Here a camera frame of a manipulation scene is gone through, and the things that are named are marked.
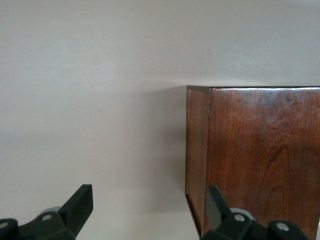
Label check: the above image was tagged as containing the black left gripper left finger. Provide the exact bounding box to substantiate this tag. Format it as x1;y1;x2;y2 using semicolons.
0;184;94;240

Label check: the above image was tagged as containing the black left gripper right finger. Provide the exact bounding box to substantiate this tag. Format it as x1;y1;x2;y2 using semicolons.
202;184;310;240

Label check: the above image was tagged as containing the dark wooden drawer box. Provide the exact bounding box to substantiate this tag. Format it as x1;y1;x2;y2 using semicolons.
184;85;320;240

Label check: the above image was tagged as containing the large table cover cloth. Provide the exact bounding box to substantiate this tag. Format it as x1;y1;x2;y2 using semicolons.
0;0;320;240

